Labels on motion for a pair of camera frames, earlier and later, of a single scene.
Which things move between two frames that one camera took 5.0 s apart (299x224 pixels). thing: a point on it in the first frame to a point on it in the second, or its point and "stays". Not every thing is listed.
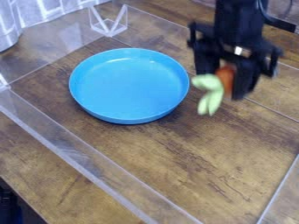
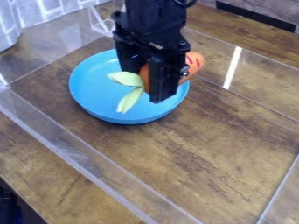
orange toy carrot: [226, 74] to [139, 80]
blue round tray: [128, 86] stays
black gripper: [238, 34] to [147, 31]
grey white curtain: [20, 14] stays
